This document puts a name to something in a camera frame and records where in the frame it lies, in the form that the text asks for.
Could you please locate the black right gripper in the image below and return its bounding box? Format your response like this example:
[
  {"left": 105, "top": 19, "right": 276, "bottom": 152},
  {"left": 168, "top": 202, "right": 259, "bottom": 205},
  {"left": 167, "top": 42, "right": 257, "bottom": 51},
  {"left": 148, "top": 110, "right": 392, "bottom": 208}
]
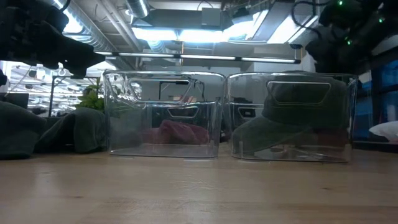
[{"left": 305, "top": 26, "right": 361, "bottom": 75}]

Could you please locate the dark computer monitor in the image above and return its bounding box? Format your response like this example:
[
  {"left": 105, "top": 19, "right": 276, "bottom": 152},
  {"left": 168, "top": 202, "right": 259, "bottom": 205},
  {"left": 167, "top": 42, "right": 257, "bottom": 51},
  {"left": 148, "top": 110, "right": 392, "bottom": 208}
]
[{"left": 3, "top": 92, "right": 30, "bottom": 109}]

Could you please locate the clear plastic bin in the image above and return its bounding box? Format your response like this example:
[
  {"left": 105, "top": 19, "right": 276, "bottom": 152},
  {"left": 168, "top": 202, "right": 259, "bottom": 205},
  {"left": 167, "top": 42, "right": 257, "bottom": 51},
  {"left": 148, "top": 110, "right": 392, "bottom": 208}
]
[
  {"left": 226, "top": 72, "right": 359, "bottom": 163},
  {"left": 102, "top": 70, "right": 227, "bottom": 159}
]

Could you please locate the black metal stand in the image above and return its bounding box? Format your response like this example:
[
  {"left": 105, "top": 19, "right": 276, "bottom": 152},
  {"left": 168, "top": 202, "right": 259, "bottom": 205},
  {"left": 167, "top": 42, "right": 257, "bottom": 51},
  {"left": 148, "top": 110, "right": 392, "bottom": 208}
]
[{"left": 49, "top": 74, "right": 94, "bottom": 118}]

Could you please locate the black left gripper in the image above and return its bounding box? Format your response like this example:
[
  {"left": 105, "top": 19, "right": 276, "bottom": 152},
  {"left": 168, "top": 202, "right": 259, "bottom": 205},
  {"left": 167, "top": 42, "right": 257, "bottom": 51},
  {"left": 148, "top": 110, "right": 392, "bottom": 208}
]
[{"left": 0, "top": 0, "right": 106, "bottom": 79}]

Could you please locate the dark green hat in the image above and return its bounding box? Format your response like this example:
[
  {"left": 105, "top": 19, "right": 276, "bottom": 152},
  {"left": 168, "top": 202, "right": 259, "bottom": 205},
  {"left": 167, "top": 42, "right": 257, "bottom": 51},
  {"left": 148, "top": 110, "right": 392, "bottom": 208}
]
[
  {"left": 0, "top": 101, "right": 47, "bottom": 161},
  {"left": 231, "top": 70, "right": 351, "bottom": 156},
  {"left": 33, "top": 107, "right": 108, "bottom": 154}
]

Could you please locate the green potted plant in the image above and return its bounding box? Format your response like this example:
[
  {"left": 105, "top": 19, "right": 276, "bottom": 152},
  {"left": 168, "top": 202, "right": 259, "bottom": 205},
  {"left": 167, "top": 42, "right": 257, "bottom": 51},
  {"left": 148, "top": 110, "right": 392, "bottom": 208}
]
[{"left": 75, "top": 77, "right": 106, "bottom": 113}]

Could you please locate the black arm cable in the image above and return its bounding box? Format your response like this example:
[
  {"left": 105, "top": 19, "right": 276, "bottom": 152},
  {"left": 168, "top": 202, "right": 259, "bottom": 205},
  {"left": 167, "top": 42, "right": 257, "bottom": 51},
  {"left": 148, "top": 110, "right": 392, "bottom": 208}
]
[{"left": 290, "top": 0, "right": 323, "bottom": 32}]

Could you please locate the long LED light bar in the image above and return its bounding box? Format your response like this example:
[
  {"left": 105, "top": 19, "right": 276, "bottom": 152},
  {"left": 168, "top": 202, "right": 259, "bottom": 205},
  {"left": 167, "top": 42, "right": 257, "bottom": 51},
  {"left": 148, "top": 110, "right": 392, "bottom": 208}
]
[{"left": 93, "top": 50, "right": 302, "bottom": 65}]

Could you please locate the silver spiral ventilation duct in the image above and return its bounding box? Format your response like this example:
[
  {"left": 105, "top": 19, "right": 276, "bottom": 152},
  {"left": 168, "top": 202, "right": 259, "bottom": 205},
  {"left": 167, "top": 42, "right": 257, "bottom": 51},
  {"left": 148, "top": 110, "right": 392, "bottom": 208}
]
[{"left": 51, "top": 0, "right": 116, "bottom": 52}]

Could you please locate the grey ceiling box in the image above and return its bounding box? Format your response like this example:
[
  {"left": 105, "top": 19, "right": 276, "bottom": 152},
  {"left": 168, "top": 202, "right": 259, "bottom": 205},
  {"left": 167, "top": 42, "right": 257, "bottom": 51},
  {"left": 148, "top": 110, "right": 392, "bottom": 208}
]
[{"left": 200, "top": 7, "right": 223, "bottom": 27}]

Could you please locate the short silver ventilation duct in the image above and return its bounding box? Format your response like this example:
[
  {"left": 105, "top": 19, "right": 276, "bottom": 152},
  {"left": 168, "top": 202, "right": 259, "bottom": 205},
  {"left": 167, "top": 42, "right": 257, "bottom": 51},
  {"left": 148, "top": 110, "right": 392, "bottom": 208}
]
[{"left": 126, "top": 0, "right": 150, "bottom": 19}]

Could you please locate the person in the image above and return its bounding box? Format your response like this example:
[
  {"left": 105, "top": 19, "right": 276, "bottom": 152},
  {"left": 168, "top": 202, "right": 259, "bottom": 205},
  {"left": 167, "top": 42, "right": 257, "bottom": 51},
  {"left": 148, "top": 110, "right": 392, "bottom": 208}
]
[{"left": 368, "top": 120, "right": 398, "bottom": 141}]

